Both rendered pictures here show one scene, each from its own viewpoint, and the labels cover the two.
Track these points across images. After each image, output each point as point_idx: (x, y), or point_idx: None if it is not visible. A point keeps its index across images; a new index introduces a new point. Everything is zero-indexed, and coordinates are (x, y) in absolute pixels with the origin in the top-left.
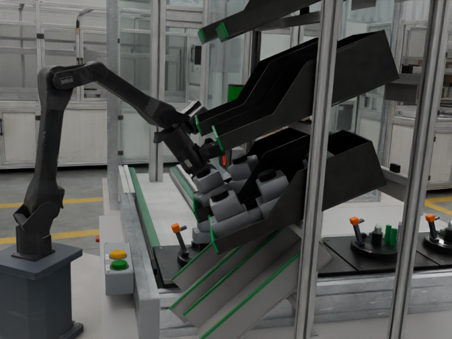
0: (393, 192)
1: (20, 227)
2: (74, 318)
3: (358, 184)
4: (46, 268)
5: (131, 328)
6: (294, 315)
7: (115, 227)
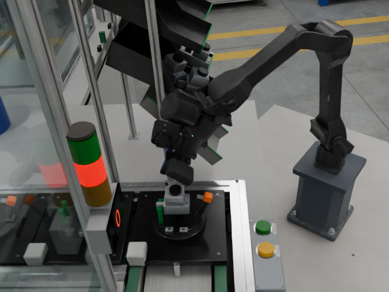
0: (109, 40)
1: None
2: (297, 236)
3: None
4: (311, 145)
5: (249, 217)
6: None
7: None
